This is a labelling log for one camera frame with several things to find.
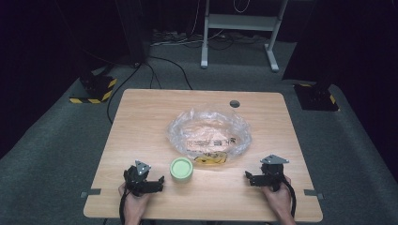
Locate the clear plastic bag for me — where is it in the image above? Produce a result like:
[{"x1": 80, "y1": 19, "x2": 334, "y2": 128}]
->
[{"x1": 165, "y1": 106, "x2": 253, "y2": 165}]

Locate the green round container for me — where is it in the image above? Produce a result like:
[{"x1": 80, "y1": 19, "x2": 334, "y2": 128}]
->
[{"x1": 169, "y1": 157, "x2": 194, "y2": 184}]

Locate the person's right hand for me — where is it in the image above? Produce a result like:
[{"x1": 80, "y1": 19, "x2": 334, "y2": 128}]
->
[{"x1": 260, "y1": 175, "x2": 293, "y2": 216}]

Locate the grey table bracket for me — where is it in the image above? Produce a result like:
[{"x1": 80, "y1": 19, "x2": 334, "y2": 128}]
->
[
  {"x1": 303, "y1": 188, "x2": 325, "y2": 201},
  {"x1": 80, "y1": 187, "x2": 102, "y2": 200}
]

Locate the hand-held gripper cable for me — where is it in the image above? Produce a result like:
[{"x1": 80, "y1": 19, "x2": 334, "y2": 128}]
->
[
  {"x1": 282, "y1": 175, "x2": 298, "y2": 219},
  {"x1": 117, "y1": 188, "x2": 130, "y2": 225}
]

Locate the person's left hand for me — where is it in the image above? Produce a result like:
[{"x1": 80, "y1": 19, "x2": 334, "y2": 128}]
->
[{"x1": 117, "y1": 182, "x2": 152, "y2": 218}]

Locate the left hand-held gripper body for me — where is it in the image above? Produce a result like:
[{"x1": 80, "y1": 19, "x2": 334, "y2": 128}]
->
[{"x1": 123, "y1": 159, "x2": 158, "y2": 198}]

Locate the bundle of cables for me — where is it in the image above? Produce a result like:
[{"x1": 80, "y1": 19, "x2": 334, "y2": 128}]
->
[{"x1": 149, "y1": 28, "x2": 261, "y2": 51}]

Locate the black column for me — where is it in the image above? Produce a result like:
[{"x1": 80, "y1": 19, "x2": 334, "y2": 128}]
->
[{"x1": 114, "y1": 0, "x2": 148, "y2": 67}]

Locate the white metal stand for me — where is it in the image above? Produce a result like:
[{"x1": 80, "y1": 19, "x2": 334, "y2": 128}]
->
[{"x1": 200, "y1": 0, "x2": 289, "y2": 73}]

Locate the black floor cable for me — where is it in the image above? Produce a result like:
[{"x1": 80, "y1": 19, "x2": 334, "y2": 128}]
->
[{"x1": 106, "y1": 55, "x2": 193, "y2": 125}]

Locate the right hand-held gripper cable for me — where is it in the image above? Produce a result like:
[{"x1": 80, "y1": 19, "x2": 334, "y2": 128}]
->
[{"x1": 282, "y1": 175, "x2": 298, "y2": 219}]

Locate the black yellow striped stand base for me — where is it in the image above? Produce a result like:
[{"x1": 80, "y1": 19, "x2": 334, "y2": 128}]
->
[
  {"x1": 293, "y1": 82, "x2": 341, "y2": 113},
  {"x1": 69, "y1": 72, "x2": 118, "y2": 105}
]

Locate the left hand-held gripper cable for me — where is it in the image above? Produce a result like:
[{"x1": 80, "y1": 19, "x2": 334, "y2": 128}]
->
[{"x1": 117, "y1": 188, "x2": 130, "y2": 225}]

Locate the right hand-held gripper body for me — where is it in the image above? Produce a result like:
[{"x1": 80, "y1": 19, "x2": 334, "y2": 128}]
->
[{"x1": 258, "y1": 154, "x2": 290, "y2": 193}]

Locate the yellow and black item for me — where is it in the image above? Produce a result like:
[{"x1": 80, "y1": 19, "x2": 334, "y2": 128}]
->
[{"x1": 193, "y1": 151, "x2": 229, "y2": 165}]

